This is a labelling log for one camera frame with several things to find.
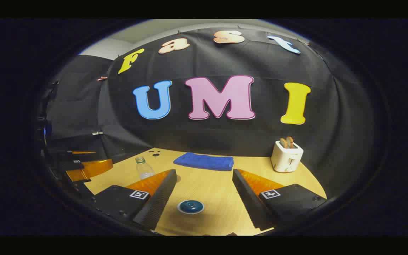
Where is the clear plastic water bottle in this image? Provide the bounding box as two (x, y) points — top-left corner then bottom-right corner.
(135, 156), (156, 180)

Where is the white toaster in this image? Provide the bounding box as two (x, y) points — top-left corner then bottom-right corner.
(271, 141), (304, 173)

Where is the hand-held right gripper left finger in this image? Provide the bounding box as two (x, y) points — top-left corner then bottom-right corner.
(92, 169), (178, 231)

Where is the blue folded towel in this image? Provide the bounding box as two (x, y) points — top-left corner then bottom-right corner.
(173, 152), (234, 171)

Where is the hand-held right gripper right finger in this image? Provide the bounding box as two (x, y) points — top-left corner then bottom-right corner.
(232, 169), (328, 231)

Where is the black backdrop cloth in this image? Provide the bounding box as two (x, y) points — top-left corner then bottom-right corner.
(45, 28), (378, 199)

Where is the dark blue teacup lid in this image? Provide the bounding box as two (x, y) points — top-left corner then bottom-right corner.
(180, 200), (202, 214)

